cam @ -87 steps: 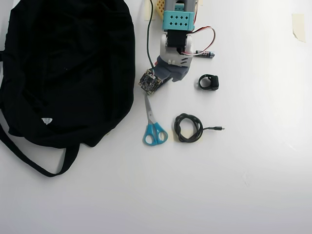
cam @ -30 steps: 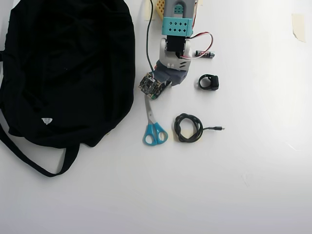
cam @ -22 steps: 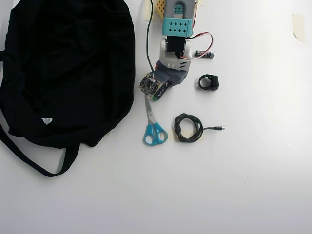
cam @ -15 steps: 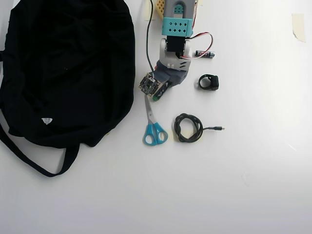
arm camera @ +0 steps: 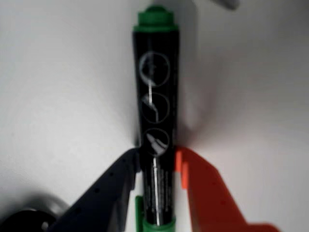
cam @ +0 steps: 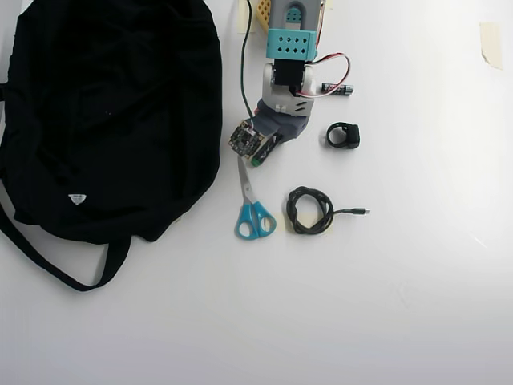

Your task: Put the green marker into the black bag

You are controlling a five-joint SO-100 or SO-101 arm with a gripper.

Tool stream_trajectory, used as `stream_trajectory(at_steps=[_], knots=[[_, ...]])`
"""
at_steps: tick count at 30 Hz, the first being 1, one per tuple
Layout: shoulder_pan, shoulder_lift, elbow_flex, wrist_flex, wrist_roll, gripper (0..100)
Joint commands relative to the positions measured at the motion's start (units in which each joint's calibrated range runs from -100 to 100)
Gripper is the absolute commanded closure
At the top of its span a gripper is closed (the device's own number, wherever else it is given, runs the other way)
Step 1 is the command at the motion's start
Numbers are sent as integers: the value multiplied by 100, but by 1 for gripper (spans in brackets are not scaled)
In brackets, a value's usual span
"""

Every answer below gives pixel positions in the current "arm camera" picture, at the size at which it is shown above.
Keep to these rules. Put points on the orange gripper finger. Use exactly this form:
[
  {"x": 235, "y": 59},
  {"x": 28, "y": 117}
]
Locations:
[{"x": 207, "y": 198}]

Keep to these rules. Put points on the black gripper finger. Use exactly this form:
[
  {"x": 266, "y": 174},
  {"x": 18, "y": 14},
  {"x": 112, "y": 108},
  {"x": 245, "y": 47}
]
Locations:
[{"x": 101, "y": 200}]

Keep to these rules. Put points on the green capped black marker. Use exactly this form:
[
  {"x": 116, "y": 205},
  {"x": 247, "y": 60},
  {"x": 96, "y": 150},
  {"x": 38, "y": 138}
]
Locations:
[{"x": 157, "y": 116}]

